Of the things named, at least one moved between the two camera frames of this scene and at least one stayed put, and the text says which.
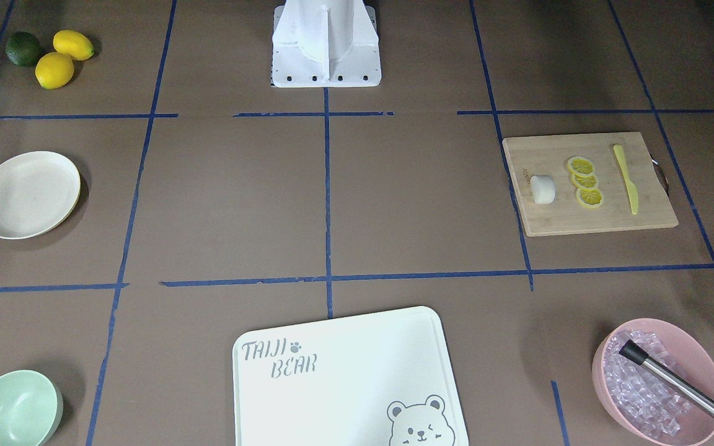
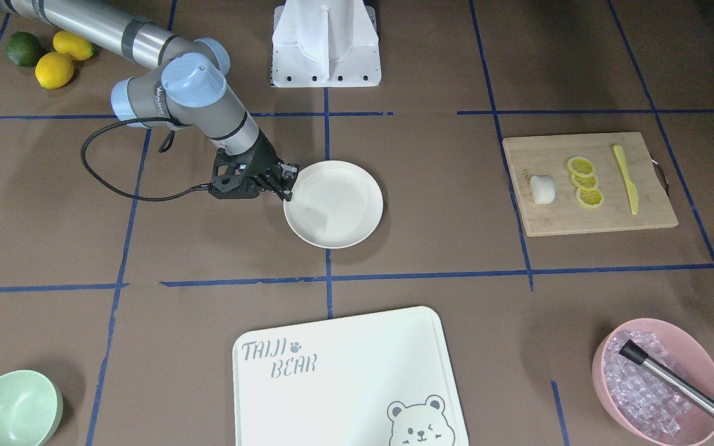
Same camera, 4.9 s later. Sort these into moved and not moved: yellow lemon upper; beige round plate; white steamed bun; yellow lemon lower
Moved: beige round plate
Not moved: white steamed bun; yellow lemon upper; yellow lemon lower
